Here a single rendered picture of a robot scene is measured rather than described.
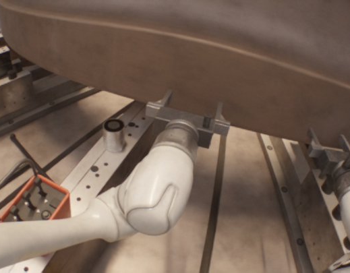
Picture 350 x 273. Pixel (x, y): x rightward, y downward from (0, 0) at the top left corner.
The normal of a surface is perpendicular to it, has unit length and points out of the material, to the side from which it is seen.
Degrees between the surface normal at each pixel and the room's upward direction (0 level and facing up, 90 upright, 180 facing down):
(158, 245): 0
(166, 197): 30
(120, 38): 90
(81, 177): 0
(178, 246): 0
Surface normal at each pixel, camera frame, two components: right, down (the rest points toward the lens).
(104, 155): 0.13, -0.76
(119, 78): -0.36, 0.56
